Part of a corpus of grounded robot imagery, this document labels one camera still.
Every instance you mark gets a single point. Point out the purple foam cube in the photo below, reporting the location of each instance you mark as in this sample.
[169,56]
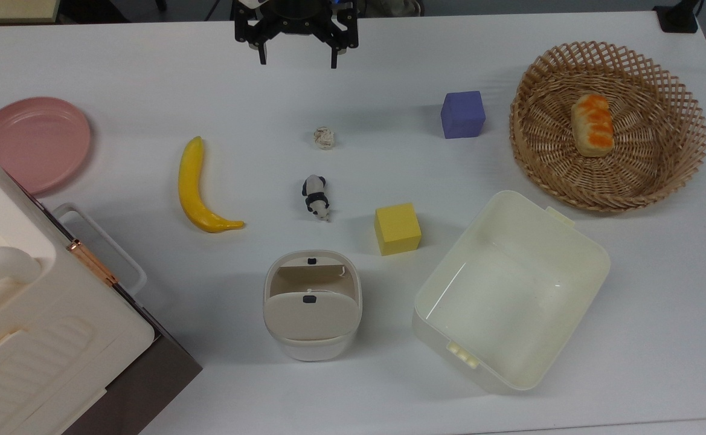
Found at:
[462,115]

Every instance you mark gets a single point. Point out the yellow foam cube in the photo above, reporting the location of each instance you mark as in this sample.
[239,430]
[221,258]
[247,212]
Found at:
[397,229]

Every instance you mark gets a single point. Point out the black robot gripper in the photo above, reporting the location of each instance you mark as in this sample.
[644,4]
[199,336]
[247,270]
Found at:
[295,15]

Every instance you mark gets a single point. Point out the woven wicker basket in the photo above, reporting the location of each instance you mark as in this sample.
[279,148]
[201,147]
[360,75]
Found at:
[642,163]

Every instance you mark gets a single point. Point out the white countertop oven appliance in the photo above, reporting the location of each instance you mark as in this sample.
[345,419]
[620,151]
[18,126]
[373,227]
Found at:
[38,326]

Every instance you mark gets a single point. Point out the pink round plate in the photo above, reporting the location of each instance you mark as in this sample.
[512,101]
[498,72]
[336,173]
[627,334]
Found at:
[34,144]

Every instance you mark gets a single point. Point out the crumpled paper ball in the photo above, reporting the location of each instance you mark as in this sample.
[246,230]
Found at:
[324,138]

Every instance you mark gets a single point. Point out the black clamp base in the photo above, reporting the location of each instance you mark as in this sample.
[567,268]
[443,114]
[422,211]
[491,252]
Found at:
[677,18]

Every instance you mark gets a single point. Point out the beige wooden board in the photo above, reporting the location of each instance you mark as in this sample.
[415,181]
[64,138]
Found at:
[9,9]

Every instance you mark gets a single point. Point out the yellow toy banana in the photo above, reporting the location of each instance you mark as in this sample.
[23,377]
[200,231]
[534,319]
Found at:
[193,192]

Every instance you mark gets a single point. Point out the toy bread loaf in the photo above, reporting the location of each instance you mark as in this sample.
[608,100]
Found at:
[592,125]

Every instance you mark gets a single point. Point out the small panda figurine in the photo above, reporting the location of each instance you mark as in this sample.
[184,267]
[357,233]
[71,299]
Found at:
[316,197]

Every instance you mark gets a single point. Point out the white mini trash can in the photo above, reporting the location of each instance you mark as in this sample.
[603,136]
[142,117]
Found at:
[311,308]

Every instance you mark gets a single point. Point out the cream plastic storage bin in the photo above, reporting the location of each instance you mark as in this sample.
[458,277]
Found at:
[510,296]

